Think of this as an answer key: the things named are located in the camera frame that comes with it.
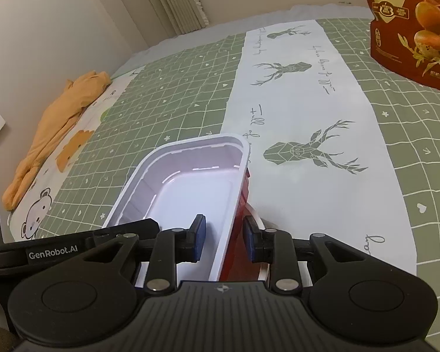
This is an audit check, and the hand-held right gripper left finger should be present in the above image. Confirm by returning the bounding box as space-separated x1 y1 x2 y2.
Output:
82 213 207 293

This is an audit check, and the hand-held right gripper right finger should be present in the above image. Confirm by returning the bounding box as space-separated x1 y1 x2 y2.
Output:
243 216 371 295

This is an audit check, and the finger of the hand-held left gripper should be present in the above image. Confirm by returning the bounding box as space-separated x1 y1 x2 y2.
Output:
89 219 161 251

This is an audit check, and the red rectangular plastic container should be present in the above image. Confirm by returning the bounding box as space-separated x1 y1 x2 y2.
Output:
102 133 252 284

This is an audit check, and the white bear print cloth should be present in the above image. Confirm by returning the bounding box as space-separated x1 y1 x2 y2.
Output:
7 67 147 243

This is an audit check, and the orange cloth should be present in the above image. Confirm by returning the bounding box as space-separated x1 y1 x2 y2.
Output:
2 70 112 211

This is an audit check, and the green checked bed sheet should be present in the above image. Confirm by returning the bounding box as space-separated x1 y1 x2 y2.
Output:
7 16 440 352

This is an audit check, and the white curtain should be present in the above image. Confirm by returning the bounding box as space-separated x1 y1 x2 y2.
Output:
141 0 210 39

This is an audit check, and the red snack bag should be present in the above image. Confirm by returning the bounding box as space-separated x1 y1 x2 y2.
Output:
356 0 440 94

